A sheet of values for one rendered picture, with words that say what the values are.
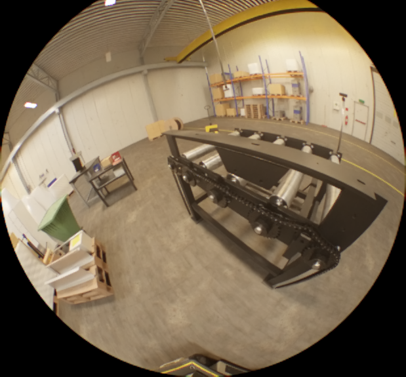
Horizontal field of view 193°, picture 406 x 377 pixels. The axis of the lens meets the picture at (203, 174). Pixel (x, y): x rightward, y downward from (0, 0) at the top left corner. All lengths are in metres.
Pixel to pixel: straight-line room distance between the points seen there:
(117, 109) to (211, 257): 10.46
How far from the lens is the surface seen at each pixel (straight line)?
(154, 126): 7.84
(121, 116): 10.46
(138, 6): 8.94
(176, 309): 1.41
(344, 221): 0.46
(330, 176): 0.31
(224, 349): 1.45
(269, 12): 7.44
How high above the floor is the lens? 1.30
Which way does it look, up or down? 32 degrees down
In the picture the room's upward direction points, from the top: 13 degrees counter-clockwise
